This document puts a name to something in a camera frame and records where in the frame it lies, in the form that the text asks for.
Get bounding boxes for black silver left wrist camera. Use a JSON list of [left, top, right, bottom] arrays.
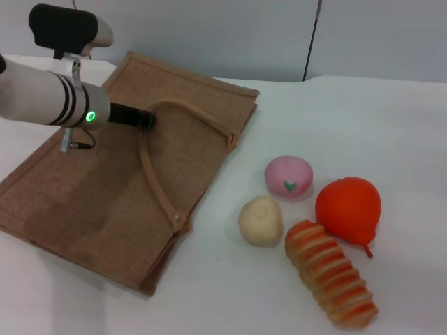
[[28, 3, 115, 62]]

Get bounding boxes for cream egg yolk pastry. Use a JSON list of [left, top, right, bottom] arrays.
[[238, 194, 284, 249]]

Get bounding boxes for dark vertical wall strip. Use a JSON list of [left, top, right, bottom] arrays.
[[302, 0, 324, 82]]

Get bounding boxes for orange striped bread roll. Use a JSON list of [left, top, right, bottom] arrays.
[[284, 218, 380, 331]]

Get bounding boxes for orange toy pear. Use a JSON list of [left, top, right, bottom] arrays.
[[314, 177, 383, 260]]

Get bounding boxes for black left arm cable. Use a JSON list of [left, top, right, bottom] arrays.
[[58, 127, 97, 154]]

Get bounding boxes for pink peach bun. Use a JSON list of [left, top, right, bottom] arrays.
[[263, 155, 314, 204]]

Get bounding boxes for brown jute tote bag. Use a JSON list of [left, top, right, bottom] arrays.
[[0, 50, 261, 298]]

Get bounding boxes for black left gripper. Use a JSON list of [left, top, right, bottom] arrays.
[[106, 102, 158, 132]]

